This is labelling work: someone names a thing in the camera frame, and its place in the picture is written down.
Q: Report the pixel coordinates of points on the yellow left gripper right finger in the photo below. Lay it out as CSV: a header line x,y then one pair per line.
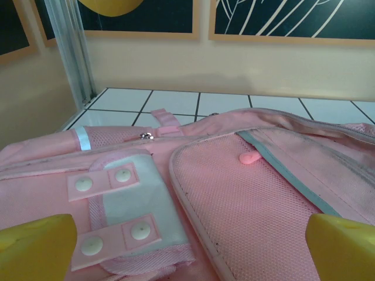
x,y
345,251

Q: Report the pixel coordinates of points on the wall panel yellow oval feather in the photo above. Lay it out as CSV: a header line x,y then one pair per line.
x,y
164,14

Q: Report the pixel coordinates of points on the pink school backpack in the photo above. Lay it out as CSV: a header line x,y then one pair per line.
x,y
234,205

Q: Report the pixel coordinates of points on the aluminium corner post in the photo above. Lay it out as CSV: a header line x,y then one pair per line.
x,y
73,58

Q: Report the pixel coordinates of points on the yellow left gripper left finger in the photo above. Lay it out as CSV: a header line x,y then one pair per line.
x,y
35,251

